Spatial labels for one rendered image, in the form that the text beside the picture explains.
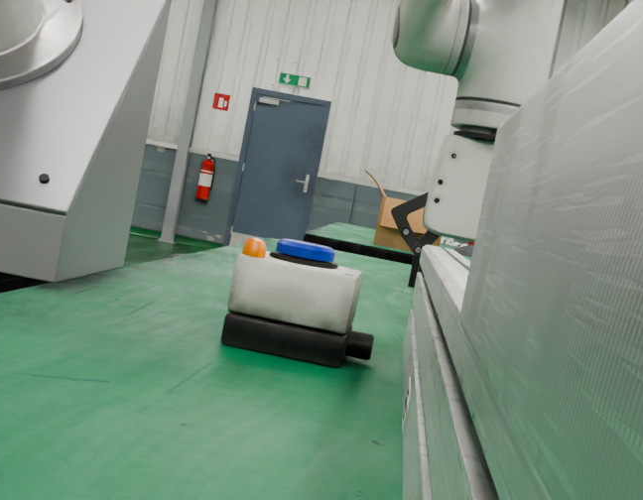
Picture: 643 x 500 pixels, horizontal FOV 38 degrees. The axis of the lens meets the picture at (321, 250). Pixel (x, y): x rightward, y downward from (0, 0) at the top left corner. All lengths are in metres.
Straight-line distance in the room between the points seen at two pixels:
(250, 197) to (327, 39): 2.19
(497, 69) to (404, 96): 10.87
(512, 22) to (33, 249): 0.48
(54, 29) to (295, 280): 0.41
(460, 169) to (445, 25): 0.14
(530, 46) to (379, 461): 0.58
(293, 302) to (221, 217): 11.26
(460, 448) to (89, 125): 0.67
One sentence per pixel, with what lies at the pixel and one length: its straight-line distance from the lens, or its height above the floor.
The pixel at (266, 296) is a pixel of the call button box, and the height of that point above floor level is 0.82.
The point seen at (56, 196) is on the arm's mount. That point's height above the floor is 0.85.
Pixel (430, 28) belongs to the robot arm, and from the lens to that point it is 0.89.
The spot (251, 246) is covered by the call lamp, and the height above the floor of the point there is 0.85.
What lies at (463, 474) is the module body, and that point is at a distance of 0.17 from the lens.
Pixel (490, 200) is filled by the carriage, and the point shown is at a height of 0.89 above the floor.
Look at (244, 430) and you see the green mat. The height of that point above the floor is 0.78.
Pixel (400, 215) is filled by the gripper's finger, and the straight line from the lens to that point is 0.93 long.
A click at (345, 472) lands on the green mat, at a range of 0.38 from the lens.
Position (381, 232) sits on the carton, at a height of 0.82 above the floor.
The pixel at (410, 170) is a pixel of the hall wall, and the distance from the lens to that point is 11.70.
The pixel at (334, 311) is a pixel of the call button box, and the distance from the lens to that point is 0.60.
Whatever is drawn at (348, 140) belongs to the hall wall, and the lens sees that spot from 11.76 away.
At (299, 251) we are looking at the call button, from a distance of 0.62.
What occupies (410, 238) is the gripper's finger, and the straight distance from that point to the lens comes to 0.93.
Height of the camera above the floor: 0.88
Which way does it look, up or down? 3 degrees down
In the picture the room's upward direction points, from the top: 11 degrees clockwise
